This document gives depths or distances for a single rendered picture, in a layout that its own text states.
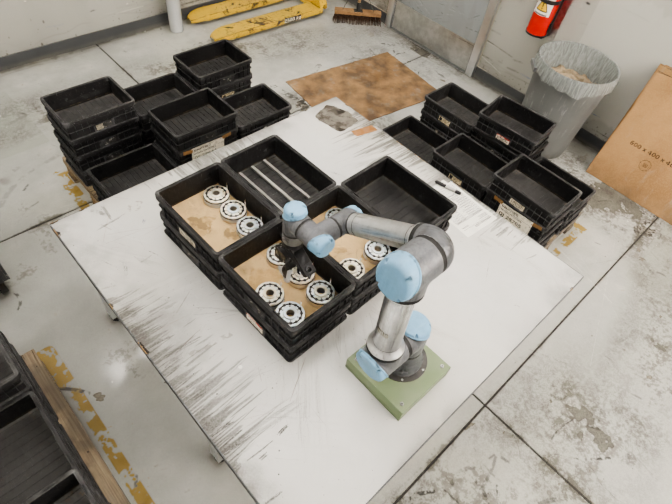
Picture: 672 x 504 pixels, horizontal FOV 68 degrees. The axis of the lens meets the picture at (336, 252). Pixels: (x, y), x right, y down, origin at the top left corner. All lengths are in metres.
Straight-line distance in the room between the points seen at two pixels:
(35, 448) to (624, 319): 3.02
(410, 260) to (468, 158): 2.11
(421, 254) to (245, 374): 0.83
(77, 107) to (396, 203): 1.96
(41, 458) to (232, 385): 0.76
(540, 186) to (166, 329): 2.17
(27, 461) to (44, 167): 2.06
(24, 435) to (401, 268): 1.56
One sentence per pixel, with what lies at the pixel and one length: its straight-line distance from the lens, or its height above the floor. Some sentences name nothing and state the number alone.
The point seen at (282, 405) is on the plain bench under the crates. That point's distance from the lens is 1.73.
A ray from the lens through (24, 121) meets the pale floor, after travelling 4.13.
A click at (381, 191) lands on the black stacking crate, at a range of 2.19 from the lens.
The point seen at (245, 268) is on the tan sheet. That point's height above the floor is 0.83.
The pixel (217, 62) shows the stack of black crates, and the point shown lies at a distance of 3.57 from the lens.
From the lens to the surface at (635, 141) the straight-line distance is 4.14.
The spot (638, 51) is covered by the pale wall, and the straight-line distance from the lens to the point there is 4.22.
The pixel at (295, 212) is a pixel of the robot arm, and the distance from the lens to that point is 1.52.
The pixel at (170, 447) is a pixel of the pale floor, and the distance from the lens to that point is 2.46.
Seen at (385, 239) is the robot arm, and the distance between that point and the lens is 1.42.
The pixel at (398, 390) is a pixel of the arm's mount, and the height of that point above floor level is 0.76.
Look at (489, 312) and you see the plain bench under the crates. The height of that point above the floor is 0.70.
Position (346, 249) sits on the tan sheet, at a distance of 1.93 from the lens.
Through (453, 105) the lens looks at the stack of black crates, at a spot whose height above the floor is 0.38.
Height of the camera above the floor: 2.31
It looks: 51 degrees down
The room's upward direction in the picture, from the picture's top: 10 degrees clockwise
